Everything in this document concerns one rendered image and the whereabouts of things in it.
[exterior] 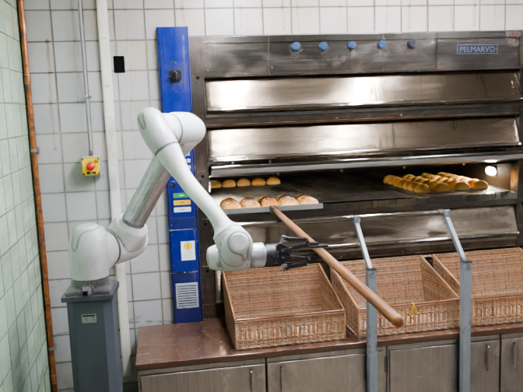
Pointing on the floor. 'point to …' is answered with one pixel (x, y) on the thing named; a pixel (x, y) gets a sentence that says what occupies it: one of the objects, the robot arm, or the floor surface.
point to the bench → (325, 362)
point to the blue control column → (174, 50)
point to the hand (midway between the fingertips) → (318, 250)
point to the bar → (376, 287)
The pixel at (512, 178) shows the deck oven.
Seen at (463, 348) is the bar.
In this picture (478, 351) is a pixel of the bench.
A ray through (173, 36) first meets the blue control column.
